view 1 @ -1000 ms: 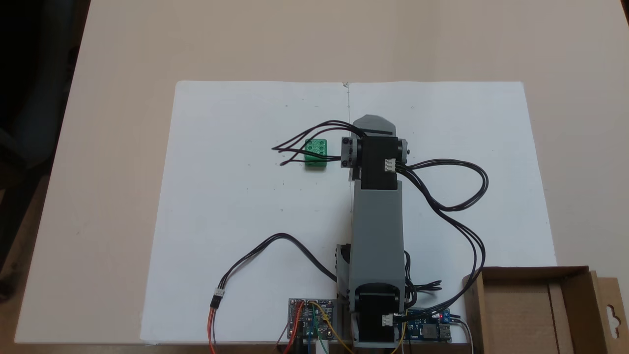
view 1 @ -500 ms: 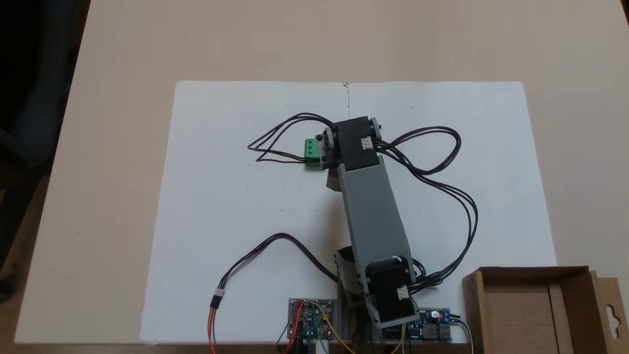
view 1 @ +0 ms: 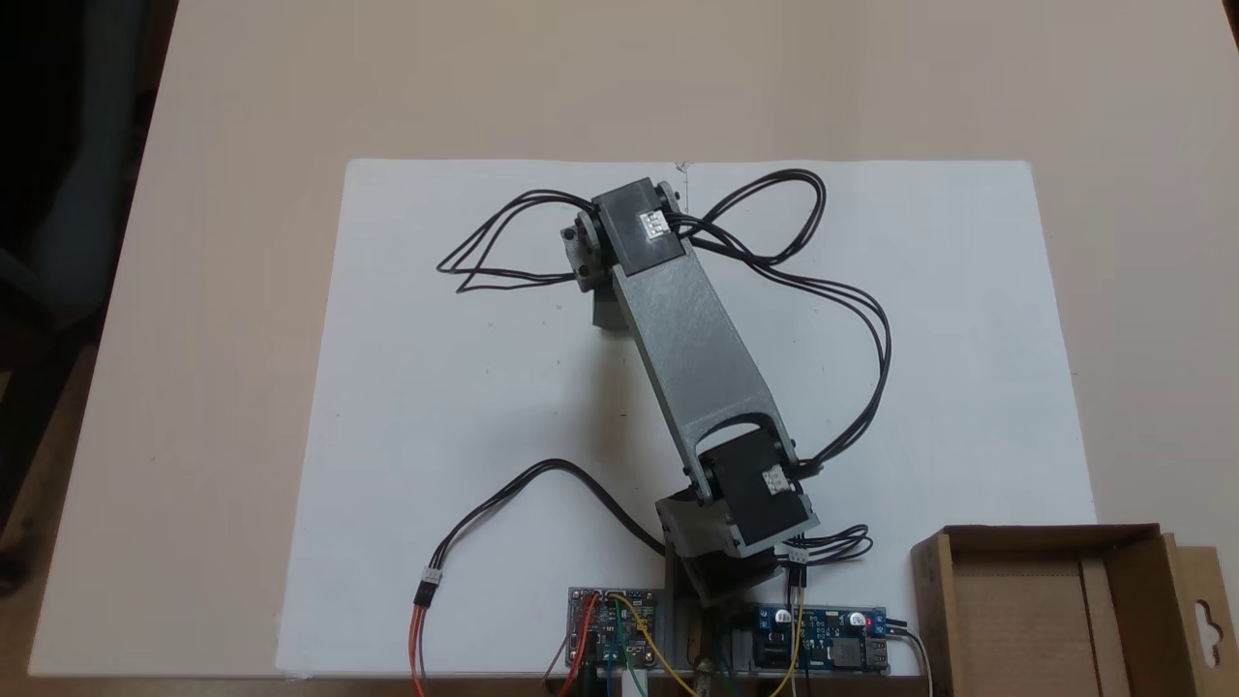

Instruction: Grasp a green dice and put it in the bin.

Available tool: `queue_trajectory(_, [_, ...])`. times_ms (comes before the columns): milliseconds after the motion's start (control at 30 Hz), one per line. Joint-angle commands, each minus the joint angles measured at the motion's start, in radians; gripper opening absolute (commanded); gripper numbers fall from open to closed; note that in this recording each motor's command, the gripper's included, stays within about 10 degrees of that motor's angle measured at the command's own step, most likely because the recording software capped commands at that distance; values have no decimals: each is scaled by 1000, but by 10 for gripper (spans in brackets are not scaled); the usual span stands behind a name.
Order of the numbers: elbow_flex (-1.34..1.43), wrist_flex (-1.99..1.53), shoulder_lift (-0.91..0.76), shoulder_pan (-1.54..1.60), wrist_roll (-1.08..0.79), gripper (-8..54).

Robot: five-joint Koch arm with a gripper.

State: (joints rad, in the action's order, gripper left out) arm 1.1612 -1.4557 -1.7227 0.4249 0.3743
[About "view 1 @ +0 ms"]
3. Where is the white paper sheet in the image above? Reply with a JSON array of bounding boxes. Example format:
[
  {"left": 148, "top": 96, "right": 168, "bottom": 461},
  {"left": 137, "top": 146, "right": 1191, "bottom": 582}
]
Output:
[{"left": 275, "top": 158, "right": 1101, "bottom": 680}]

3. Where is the long black servo wire loop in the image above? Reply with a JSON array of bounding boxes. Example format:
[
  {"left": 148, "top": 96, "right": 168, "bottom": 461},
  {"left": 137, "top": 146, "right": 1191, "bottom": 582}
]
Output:
[{"left": 677, "top": 168, "right": 892, "bottom": 477}]

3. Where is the black cable on table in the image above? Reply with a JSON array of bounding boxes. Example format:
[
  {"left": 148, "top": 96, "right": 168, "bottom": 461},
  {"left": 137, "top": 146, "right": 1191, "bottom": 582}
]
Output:
[{"left": 422, "top": 458, "right": 670, "bottom": 588}]

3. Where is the small black wire loop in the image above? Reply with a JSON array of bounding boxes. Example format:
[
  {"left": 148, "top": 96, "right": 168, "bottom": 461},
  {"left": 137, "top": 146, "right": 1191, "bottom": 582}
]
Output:
[{"left": 773, "top": 525, "right": 875, "bottom": 594}]

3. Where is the white cable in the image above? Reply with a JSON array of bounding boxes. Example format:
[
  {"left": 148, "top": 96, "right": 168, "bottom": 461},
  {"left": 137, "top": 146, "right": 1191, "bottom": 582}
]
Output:
[{"left": 903, "top": 627, "right": 936, "bottom": 697}]

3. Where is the blue power converter board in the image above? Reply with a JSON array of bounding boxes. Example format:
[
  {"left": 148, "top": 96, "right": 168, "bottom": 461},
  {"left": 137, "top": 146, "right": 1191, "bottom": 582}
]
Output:
[{"left": 750, "top": 604, "right": 891, "bottom": 676}]

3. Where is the short black servo wire loop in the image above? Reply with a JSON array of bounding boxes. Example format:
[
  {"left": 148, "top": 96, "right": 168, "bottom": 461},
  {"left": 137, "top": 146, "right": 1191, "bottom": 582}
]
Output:
[{"left": 437, "top": 190, "right": 597, "bottom": 294}]

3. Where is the grey pivoting gripper finger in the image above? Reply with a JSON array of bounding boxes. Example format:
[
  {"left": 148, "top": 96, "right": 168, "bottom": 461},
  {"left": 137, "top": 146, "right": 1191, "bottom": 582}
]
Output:
[{"left": 591, "top": 279, "right": 636, "bottom": 333}]

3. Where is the brown cardboard box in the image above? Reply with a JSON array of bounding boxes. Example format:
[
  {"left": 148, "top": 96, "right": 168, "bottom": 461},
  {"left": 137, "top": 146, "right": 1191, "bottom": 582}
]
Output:
[{"left": 909, "top": 523, "right": 1239, "bottom": 697}]

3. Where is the grey motor controller board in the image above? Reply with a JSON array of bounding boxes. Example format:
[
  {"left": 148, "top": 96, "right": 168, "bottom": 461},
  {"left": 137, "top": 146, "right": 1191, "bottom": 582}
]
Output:
[{"left": 567, "top": 586, "right": 670, "bottom": 672}]

